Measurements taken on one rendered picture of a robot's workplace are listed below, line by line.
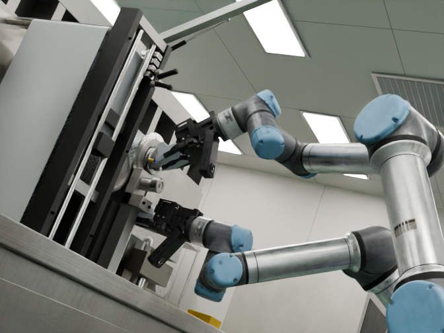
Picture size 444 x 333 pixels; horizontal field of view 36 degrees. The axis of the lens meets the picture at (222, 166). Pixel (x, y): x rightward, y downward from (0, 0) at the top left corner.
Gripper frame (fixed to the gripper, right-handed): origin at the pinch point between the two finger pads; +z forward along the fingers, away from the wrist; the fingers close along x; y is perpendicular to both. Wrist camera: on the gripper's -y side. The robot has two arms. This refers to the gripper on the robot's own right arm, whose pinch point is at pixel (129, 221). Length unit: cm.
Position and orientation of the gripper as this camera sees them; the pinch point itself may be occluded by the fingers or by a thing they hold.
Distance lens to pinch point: 187.4
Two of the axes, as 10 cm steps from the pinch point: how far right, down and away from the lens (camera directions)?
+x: -3.7, -4.0, -8.4
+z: -8.6, -1.8, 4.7
